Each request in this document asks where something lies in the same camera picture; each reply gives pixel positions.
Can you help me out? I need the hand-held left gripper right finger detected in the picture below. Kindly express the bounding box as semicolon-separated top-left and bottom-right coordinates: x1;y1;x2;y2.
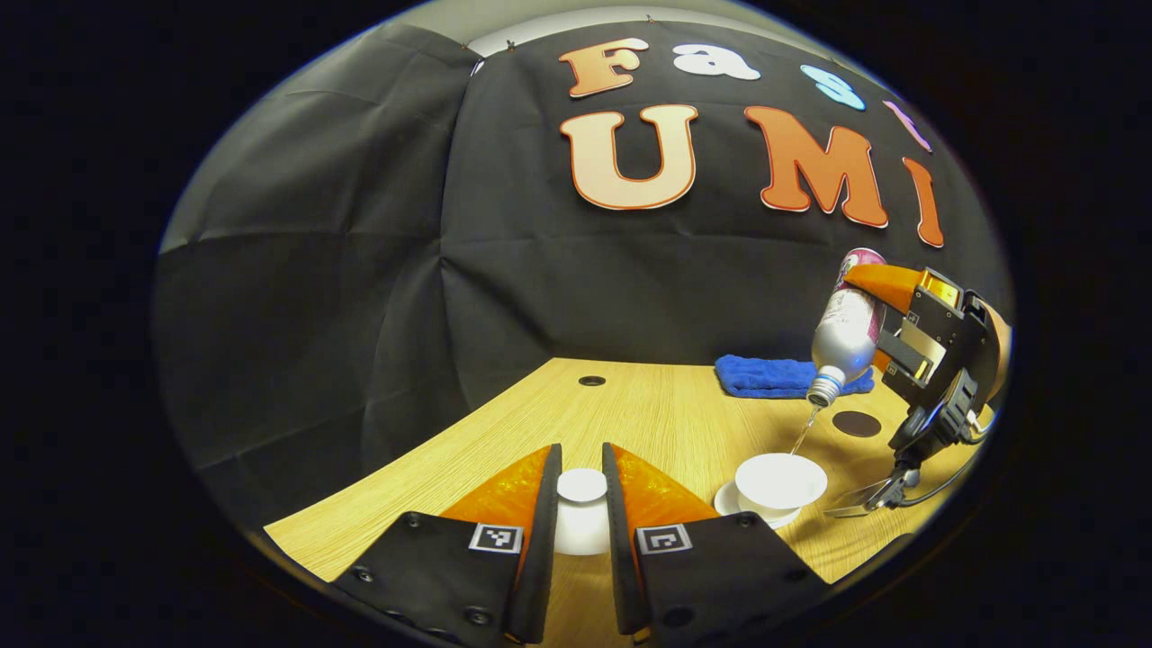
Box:
600;441;831;645

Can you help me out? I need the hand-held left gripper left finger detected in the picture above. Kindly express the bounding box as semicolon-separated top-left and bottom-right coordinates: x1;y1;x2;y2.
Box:
328;443;564;647

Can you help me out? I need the silver water bottle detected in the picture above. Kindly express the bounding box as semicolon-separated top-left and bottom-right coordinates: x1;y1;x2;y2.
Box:
805;248;888;409

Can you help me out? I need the white teacup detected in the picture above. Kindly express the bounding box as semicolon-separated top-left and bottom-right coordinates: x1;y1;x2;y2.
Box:
735;453;829;522

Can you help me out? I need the white saucer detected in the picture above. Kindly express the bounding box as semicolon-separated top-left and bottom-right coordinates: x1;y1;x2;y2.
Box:
714;479;803;531

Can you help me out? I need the blue towel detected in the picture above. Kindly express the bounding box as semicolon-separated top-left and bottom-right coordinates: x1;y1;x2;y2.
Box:
715;354;876;401

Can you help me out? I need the black backdrop cloth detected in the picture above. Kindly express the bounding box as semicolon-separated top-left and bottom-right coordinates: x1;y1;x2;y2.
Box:
153;18;1014;534

